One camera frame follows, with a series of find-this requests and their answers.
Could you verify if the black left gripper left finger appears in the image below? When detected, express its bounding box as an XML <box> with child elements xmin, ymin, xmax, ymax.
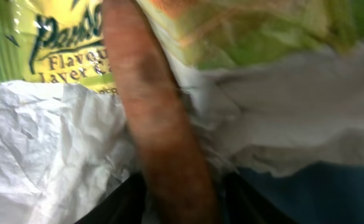
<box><xmin>75</xmin><ymin>173</ymin><xmax>147</xmax><ymax>224</ymax></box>

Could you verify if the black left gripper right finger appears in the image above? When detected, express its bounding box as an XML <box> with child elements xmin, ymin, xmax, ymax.
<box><xmin>222</xmin><ymin>173</ymin><xmax>297</xmax><ymax>224</ymax></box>

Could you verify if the orange carrot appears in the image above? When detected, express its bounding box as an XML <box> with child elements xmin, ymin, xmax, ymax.
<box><xmin>102</xmin><ymin>0</ymin><xmax>222</xmax><ymax>223</ymax></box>

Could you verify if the white paper tissue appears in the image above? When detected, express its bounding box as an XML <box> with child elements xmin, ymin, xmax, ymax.
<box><xmin>0</xmin><ymin>18</ymin><xmax>364</xmax><ymax>224</ymax></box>

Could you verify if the yellow green snack wrapper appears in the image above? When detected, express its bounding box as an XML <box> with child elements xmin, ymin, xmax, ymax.
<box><xmin>0</xmin><ymin>0</ymin><xmax>364</xmax><ymax>94</ymax></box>

